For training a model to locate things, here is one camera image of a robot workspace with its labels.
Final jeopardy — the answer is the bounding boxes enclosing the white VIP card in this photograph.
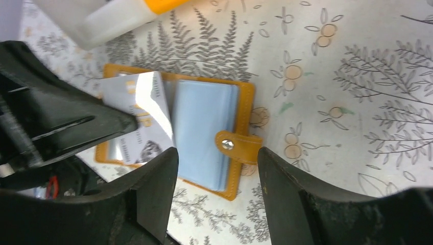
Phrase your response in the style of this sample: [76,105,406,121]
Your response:
[102,71,174,165]

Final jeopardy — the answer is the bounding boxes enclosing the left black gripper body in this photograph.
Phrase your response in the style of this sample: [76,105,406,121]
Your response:
[1,40,54,189]

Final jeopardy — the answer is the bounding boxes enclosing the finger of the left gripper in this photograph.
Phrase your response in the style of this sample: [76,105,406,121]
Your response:
[13,64,139,160]

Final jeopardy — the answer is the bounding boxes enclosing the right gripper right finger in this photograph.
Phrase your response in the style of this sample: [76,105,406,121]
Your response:
[258,147,432,244]

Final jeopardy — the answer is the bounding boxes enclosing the yellow divided plastic bin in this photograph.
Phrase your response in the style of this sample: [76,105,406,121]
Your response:
[144,0,188,15]

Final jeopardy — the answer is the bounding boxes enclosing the orange card holder wallet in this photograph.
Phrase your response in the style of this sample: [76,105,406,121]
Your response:
[95,64,262,201]

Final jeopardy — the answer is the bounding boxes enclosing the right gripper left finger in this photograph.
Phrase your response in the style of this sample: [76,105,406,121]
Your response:
[1,148,178,244]

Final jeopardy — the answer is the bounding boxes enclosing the clear plastic card bin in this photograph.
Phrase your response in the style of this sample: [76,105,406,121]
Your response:
[33,0,157,50]

